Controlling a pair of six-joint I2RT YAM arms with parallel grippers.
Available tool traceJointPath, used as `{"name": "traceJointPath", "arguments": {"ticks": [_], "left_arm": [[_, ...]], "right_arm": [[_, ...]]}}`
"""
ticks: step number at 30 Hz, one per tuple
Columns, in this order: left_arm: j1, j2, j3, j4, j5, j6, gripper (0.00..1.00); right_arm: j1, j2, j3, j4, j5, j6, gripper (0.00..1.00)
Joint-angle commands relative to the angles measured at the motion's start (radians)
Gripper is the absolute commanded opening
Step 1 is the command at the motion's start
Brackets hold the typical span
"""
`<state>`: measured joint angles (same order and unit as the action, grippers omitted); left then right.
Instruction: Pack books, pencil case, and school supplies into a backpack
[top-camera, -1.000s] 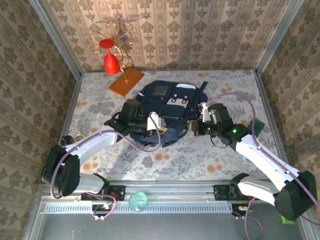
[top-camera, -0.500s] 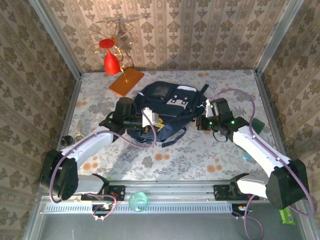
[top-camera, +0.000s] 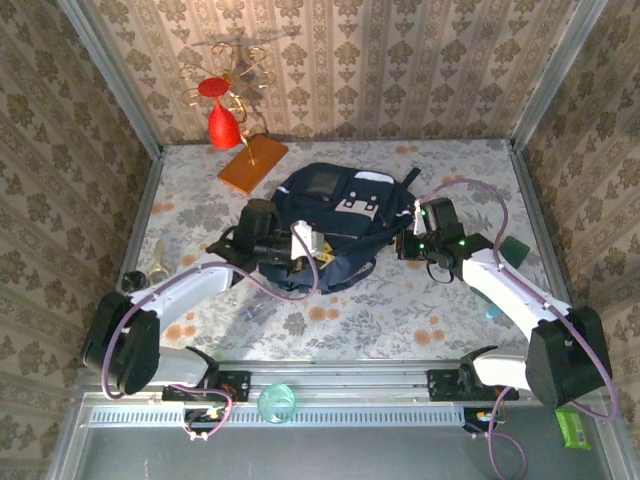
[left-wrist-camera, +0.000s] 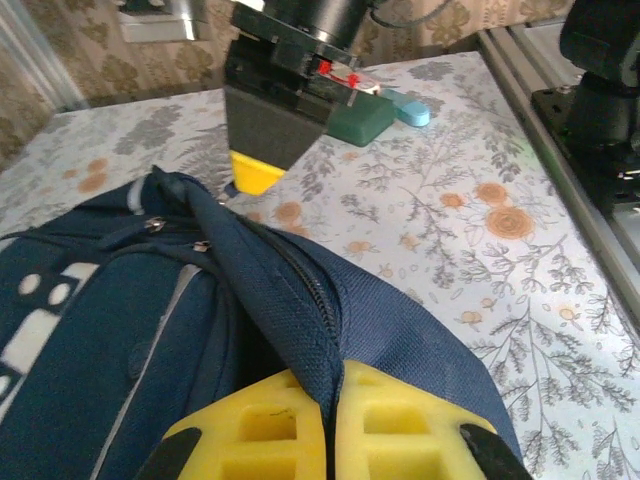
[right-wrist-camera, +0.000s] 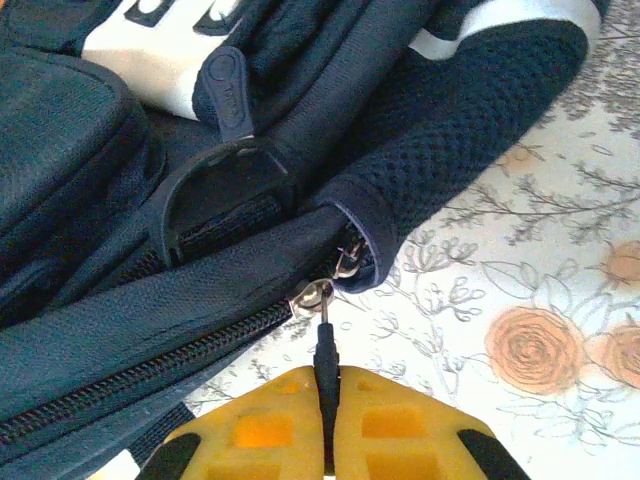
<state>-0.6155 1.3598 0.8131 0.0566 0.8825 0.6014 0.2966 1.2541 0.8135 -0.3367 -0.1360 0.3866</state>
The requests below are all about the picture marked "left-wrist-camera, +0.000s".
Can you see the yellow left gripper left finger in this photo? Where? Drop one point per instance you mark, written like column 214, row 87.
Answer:
column 260, row 430

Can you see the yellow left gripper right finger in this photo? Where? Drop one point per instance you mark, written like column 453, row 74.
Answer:
column 400, row 430

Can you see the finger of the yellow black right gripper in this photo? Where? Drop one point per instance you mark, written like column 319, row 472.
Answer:
column 270, row 130

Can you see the dark green pencil case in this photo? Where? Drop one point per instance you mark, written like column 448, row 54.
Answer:
column 362, row 117

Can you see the navy blue backpack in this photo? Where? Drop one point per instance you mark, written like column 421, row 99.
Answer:
column 125, row 325

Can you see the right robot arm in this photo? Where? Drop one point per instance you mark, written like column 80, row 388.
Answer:
column 600, row 30

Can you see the light blue eraser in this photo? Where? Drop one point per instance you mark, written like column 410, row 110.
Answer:
column 412, row 110

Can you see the floral tablecloth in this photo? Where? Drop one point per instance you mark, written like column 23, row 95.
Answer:
column 450, row 250

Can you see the long aluminium base rail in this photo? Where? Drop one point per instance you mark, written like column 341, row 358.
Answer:
column 510, row 55

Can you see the aluminium frame post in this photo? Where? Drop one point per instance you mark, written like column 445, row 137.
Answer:
column 30, row 50

